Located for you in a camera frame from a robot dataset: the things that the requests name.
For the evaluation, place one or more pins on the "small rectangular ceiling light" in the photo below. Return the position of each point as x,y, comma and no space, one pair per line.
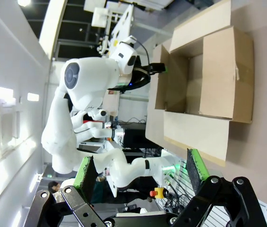
32,97

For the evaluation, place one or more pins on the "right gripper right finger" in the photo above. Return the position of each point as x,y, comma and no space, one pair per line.
194,170

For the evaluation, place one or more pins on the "yellow red emergency stop button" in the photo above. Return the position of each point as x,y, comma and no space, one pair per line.
159,192

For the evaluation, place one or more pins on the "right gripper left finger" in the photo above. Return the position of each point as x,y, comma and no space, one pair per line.
86,175

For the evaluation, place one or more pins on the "black computer case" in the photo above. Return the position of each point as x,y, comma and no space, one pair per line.
134,138

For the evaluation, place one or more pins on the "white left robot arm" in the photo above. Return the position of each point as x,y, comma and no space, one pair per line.
88,75

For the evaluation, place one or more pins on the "white panel with yellow sticker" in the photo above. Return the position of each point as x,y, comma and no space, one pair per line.
123,26

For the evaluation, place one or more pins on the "dark-haired background person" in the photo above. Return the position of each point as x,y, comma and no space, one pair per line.
53,186

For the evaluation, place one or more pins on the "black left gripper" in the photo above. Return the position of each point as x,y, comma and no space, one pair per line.
157,68

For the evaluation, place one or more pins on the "white ceiling air conditioner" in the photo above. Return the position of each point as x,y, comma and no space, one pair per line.
8,125

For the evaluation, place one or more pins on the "large brown cardboard box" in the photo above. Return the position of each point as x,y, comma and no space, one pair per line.
218,82

